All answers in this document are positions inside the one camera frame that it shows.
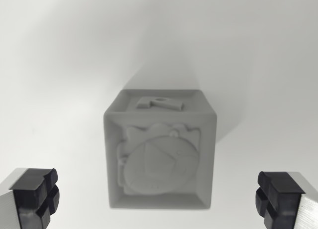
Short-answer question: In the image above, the black-padded silver gripper right finger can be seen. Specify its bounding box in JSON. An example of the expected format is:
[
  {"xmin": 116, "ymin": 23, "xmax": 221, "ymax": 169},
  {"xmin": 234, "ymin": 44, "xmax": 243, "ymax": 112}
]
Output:
[{"xmin": 255, "ymin": 171, "xmax": 318, "ymax": 229}]

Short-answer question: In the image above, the black-padded silver gripper left finger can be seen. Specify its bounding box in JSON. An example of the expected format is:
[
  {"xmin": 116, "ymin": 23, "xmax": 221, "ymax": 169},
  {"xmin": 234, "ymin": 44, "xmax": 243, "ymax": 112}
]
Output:
[{"xmin": 0, "ymin": 167, "xmax": 60, "ymax": 229}]

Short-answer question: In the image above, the grey embossed rubber cube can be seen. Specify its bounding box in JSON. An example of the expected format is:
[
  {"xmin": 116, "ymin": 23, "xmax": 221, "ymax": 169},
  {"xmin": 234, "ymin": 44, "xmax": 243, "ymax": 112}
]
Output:
[{"xmin": 103, "ymin": 89, "xmax": 219, "ymax": 211}]

